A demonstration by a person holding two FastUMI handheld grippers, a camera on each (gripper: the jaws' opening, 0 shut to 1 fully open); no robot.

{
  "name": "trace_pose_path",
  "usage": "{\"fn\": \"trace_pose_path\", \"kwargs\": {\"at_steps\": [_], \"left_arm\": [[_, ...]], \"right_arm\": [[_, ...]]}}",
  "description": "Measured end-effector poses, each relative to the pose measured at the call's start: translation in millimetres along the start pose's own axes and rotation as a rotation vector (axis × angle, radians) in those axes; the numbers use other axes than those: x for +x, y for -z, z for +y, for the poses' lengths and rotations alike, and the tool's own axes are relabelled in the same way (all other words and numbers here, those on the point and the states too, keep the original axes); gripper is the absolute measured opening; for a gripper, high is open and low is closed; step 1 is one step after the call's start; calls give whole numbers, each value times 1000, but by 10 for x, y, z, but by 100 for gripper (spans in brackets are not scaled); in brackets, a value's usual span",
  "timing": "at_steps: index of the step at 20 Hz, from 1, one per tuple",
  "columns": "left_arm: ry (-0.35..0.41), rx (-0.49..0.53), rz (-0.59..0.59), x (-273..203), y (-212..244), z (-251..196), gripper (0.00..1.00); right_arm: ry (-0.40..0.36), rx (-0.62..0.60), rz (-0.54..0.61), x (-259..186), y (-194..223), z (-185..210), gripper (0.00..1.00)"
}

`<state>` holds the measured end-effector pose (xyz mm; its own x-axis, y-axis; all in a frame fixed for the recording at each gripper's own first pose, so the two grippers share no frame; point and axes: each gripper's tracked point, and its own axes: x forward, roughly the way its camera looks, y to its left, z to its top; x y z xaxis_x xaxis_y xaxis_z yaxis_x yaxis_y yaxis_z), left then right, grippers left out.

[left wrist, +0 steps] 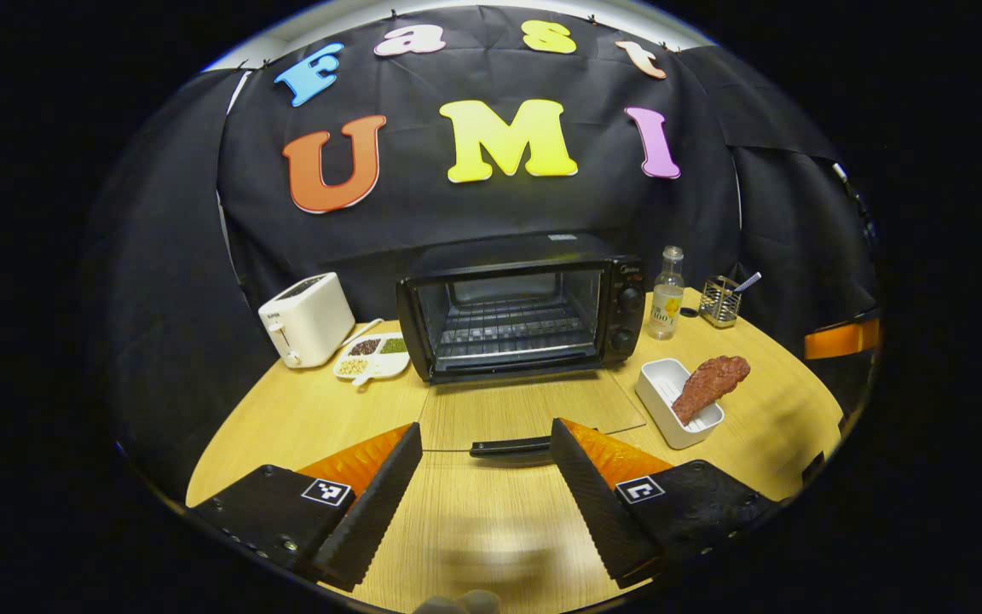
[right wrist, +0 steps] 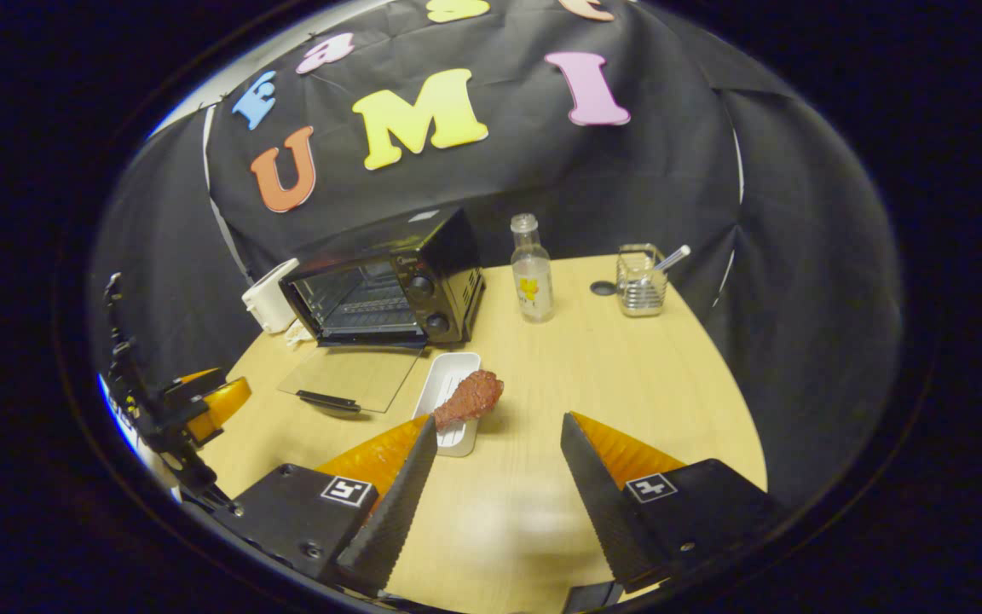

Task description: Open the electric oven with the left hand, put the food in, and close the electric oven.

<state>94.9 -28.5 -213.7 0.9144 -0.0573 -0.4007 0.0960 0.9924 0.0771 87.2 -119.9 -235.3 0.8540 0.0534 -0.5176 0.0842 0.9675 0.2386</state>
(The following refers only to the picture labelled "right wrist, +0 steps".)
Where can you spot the white rectangular tray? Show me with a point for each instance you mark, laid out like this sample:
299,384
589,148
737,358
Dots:
448,379

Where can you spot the clear glass bottle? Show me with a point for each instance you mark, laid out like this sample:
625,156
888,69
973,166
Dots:
533,281

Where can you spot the black backdrop cloth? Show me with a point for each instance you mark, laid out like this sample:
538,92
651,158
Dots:
670,170

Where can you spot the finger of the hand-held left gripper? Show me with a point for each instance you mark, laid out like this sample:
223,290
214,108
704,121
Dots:
197,378
227,405

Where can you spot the brown fried chicken drumstick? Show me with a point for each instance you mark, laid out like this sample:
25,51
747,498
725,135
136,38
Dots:
474,395

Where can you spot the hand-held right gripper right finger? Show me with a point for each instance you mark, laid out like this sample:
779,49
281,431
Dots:
597,495

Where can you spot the black electric oven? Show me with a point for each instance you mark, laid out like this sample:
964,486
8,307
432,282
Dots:
448,256

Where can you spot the white toaster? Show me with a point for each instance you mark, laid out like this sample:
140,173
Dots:
268,298

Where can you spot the clear glass holder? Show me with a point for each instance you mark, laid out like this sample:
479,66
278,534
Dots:
640,290

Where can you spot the small black cap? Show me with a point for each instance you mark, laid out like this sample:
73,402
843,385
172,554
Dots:
603,288

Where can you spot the white spoon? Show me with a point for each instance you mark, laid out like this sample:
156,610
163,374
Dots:
674,256

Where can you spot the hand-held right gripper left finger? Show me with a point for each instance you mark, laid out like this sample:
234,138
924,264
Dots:
397,512

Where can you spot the white divided snack dish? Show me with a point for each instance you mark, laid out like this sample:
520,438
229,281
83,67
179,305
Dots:
299,333

